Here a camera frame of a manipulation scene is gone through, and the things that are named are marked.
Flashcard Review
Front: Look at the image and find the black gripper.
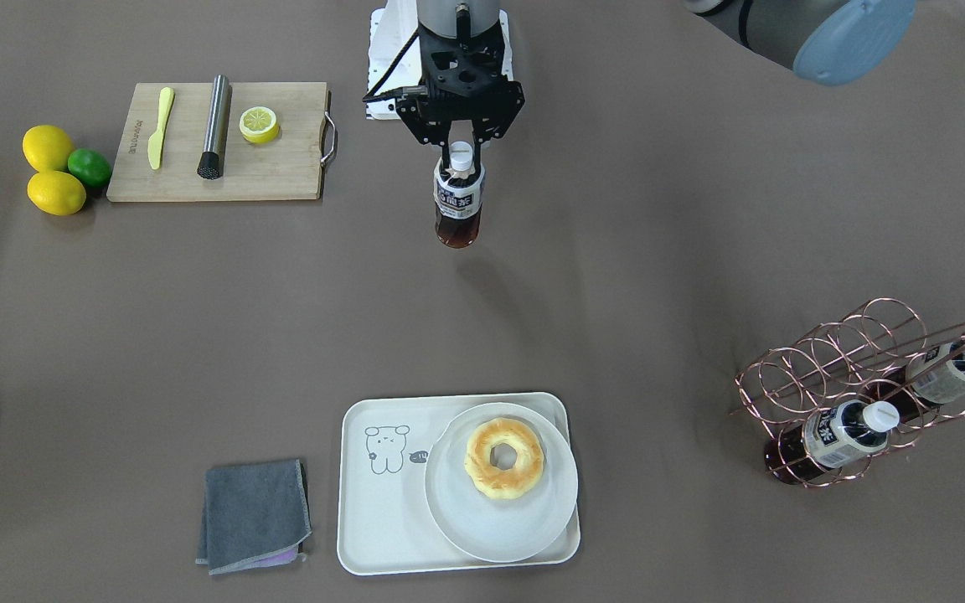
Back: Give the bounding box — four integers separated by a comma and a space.
394, 1, 524, 174

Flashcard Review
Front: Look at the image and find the grey folded cloth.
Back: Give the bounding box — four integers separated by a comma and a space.
194, 458, 312, 575

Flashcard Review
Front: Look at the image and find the cream rectangular tray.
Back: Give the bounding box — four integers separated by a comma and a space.
337, 392, 580, 575

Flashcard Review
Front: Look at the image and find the half lemon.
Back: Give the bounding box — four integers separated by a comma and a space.
238, 106, 281, 145

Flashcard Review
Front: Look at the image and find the whole yellow lemon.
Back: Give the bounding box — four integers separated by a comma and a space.
22, 125, 75, 173

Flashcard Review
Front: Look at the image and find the white round plate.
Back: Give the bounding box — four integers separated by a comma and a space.
424, 402, 579, 564

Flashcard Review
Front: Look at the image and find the yellow plastic knife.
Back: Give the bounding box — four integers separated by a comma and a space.
147, 85, 175, 171

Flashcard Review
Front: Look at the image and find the copper wire bottle rack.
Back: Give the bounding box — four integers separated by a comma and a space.
735, 298, 965, 488

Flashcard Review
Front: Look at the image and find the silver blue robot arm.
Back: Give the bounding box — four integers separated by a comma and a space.
363, 1, 916, 168

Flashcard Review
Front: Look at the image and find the green lime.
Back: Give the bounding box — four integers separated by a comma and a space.
66, 148, 112, 188

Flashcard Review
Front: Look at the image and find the tea bottle white cap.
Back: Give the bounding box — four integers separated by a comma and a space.
434, 141, 485, 250

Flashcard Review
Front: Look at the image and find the wooden cutting board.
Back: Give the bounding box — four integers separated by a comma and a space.
106, 81, 337, 203

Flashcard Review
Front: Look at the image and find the glazed donut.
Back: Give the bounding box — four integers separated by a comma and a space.
463, 417, 546, 500

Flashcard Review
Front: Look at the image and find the steel muddler black tip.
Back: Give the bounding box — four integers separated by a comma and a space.
196, 74, 231, 180

